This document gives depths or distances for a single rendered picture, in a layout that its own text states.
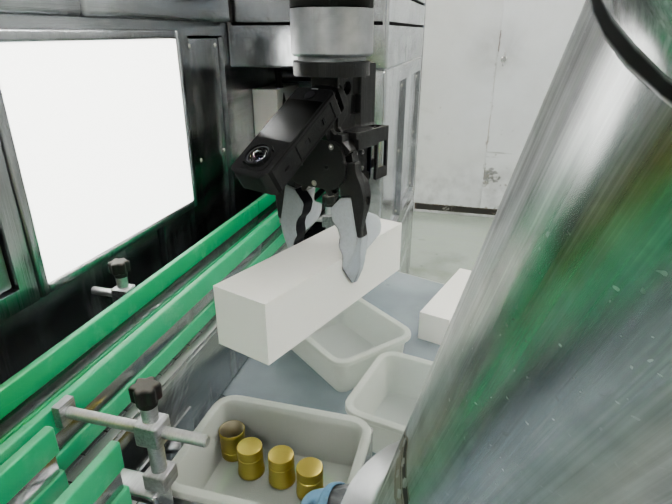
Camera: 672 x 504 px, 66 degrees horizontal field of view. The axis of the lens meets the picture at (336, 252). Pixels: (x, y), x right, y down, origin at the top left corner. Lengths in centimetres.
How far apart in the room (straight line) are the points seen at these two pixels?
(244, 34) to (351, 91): 80
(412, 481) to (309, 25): 38
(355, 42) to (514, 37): 348
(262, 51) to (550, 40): 290
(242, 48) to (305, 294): 90
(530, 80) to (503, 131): 38
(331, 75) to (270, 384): 60
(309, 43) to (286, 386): 62
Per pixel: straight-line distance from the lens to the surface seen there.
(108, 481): 55
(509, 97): 396
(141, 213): 97
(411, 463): 17
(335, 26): 47
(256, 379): 95
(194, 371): 81
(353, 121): 52
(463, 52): 393
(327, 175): 49
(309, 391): 92
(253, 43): 129
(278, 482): 73
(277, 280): 47
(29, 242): 78
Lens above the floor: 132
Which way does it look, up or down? 23 degrees down
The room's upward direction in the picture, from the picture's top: straight up
